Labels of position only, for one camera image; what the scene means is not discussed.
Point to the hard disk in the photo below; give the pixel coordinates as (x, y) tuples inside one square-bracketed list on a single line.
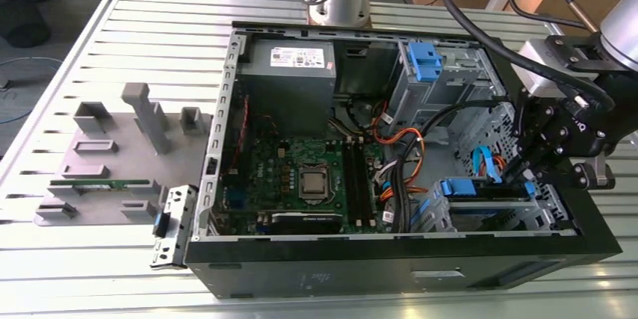
[(456, 188)]

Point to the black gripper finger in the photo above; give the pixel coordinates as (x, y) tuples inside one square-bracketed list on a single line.
[(544, 136), (566, 173)]

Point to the metal disk bay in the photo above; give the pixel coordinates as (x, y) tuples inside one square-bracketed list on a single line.
[(489, 205)]

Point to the black PC case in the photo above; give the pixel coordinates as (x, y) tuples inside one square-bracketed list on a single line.
[(349, 270)]

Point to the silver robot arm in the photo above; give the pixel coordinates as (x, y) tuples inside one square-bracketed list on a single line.
[(344, 5)]

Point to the black graphics card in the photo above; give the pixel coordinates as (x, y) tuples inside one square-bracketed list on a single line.
[(306, 223)]

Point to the black bin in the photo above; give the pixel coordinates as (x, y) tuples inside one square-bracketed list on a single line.
[(27, 31)]

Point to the grey power supply unit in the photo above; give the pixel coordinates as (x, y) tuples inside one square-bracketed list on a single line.
[(285, 98)]

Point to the black RAM slot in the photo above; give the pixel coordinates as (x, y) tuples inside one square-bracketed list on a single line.
[(365, 184), (352, 184)]

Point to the CPU socket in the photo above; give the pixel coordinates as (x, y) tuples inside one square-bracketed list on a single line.
[(315, 166)]

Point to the green RAM stick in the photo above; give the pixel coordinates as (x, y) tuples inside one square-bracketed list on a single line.
[(125, 183)]

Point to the metal expansion slot bracket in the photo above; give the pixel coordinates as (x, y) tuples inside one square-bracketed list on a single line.
[(182, 218)]

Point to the silver CPU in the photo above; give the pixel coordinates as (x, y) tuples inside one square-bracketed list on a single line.
[(314, 182)]

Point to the small grey wrist camera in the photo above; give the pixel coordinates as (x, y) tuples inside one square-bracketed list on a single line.
[(604, 175)]

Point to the grey parts rack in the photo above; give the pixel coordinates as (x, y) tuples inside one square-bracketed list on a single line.
[(130, 169)]

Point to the blue drive latch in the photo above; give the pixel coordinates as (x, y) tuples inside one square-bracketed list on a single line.
[(424, 61)]

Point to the green motherboard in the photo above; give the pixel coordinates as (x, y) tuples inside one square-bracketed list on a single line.
[(279, 199)]

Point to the metal drive cage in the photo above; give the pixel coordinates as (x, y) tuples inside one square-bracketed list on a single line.
[(449, 91)]

